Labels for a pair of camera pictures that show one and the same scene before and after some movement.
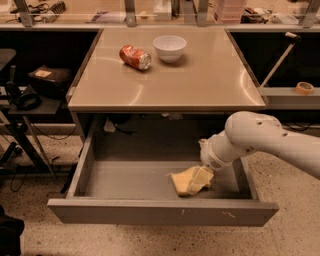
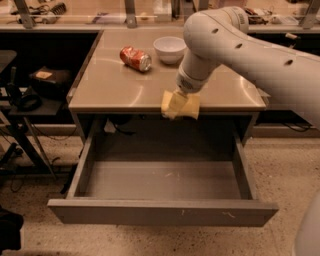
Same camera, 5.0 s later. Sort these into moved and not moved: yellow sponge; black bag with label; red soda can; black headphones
Moved: yellow sponge
Not moved: black headphones; black bag with label; red soda can
